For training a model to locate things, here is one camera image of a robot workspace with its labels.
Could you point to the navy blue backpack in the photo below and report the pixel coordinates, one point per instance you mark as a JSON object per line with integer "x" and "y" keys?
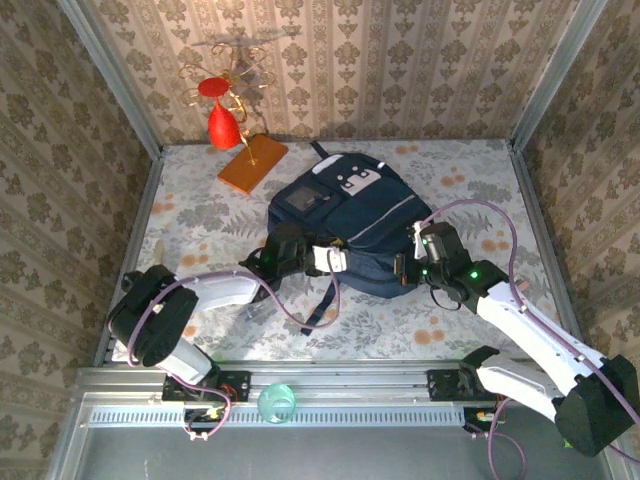
{"x": 370, "y": 215}

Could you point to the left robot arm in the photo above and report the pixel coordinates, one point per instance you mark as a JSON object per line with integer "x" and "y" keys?
{"x": 150, "y": 320}

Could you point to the aluminium frame post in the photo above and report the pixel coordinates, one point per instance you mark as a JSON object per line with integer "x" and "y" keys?
{"x": 560, "y": 75}
{"x": 110, "y": 80}

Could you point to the red wine glass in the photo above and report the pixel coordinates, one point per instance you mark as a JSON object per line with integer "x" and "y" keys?
{"x": 222, "y": 130}

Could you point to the floral tablecloth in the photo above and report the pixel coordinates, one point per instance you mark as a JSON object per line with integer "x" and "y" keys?
{"x": 450, "y": 165}

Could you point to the small connector board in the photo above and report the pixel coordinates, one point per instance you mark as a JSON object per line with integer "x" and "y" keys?
{"x": 480, "y": 420}
{"x": 207, "y": 420}

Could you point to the teal glass cup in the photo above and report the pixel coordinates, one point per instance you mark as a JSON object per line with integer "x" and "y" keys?
{"x": 276, "y": 405}

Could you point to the clear plastic pen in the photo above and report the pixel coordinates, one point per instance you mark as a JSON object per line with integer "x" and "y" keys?
{"x": 255, "y": 315}

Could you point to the aluminium side rail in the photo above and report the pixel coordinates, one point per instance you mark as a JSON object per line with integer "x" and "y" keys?
{"x": 550, "y": 250}
{"x": 141, "y": 220}

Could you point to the grey metal bench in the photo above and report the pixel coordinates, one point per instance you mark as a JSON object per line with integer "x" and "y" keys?
{"x": 350, "y": 455}

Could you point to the pink white correction tape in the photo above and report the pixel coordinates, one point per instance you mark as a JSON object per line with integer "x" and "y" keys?
{"x": 522, "y": 285}

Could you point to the dark round metal cup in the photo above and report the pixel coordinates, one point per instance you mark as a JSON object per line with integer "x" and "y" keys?
{"x": 131, "y": 281}

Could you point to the orange wooden board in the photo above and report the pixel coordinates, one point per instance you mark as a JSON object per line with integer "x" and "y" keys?
{"x": 250, "y": 175}

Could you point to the long aluminium base rail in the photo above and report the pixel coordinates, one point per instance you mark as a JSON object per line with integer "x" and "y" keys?
{"x": 340, "y": 377}

